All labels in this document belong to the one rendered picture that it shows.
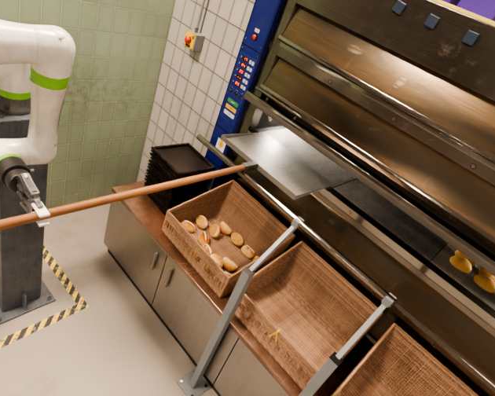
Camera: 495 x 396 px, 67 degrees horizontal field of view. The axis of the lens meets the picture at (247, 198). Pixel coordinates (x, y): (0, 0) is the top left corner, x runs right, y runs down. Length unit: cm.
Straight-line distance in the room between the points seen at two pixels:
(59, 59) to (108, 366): 162
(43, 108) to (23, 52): 22
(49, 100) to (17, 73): 32
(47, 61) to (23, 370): 157
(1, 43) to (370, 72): 137
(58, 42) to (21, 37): 10
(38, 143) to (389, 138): 143
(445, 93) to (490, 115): 19
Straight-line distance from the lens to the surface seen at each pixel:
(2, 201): 198
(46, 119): 149
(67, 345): 242
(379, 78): 181
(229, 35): 236
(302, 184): 191
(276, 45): 212
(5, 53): 130
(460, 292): 189
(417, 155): 179
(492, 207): 175
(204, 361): 214
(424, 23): 177
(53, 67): 136
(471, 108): 172
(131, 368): 236
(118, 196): 142
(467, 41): 172
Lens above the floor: 205
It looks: 32 degrees down
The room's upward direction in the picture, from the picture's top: 23 degrees clockwise
